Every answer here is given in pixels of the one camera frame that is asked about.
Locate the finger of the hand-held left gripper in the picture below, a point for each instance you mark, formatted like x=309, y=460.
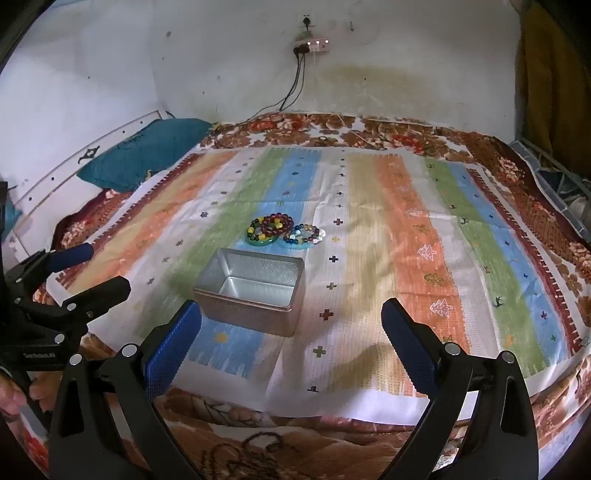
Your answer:
x=69, y=257
x=99, y=291

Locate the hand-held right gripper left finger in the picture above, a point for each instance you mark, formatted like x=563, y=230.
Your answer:
x=173, y=353

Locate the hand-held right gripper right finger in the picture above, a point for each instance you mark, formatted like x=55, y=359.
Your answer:
x=411, y=353

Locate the silver metal tin box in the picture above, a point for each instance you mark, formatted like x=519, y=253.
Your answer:
x=251, y=270

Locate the person's left hand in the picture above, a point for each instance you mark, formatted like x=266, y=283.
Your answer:
x=11, y=392

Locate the white headboard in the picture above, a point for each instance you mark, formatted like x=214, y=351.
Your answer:
x=69, y=184

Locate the striped colourful cloth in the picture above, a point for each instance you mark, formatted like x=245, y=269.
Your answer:
x=369, y=277

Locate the teal pillow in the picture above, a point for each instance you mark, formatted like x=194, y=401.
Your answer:
x=138, y=147

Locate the green bangle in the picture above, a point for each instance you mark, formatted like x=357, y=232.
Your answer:
x=261, y=244

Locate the yellow curtain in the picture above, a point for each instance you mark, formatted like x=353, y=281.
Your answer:
x=554, y=92

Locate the white power strip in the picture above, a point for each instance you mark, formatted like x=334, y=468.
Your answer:
x=318, y=45

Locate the wall socket with plug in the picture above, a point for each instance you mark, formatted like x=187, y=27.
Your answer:
x=305, y=21

